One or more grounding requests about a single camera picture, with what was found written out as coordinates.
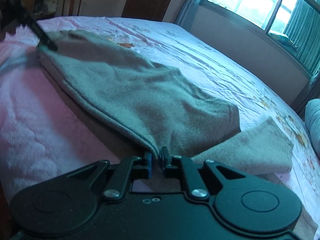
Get beige fleece pants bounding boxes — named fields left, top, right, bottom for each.
left=37, top=30, right=293, bottom=175

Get wooden chair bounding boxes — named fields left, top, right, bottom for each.
left=61, top=0, right=82, bottom=16

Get bed with floral pink sheet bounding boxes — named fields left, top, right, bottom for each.
left=1, top=17, right=319, bottom=239

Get rolled grey-blue quilt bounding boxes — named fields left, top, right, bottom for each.
left=305, top=99, right=320, bottom=157

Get cloth bundle on windowsill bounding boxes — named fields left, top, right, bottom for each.
left=268, top=31, right=298, bottom=54

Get left teal curtain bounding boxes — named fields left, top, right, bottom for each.
left=174, top=0, right=201, bottom=31

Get teal curtain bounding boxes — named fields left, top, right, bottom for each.
left=283, top=0, right=320, bottom=114
left=174, top=0, right=201, bottom=31

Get right teal curtain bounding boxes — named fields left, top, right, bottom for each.
left=283, top=0, right=320, bottom=114

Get window with sliding frame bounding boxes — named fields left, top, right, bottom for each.
left=199, top=0, right=318, bottom=75

